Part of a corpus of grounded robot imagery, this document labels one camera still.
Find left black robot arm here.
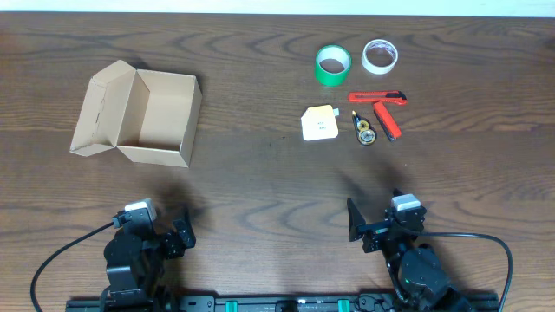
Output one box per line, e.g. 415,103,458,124
99,208,196,312

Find left black cable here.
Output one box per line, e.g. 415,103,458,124
29,221,116,312

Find black cable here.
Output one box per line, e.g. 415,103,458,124
29,221,116,312
415,231,514,312

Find long orange utility knife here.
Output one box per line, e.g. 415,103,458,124
348,90,408,106

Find brown cardboard box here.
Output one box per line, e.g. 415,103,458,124
70,60,202,167

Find right black cable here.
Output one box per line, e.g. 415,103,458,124
415,231,514,312

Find beige clear tape roll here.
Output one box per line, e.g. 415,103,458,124
361,39,399,75

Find yellow tape measure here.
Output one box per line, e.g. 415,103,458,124
301,104,339,141

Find black correction tape dispenser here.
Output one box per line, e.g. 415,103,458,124
352,111,376,146

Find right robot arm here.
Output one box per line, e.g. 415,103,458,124
347,190,475,311

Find green tape roll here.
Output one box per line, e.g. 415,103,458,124
314,45,352,87

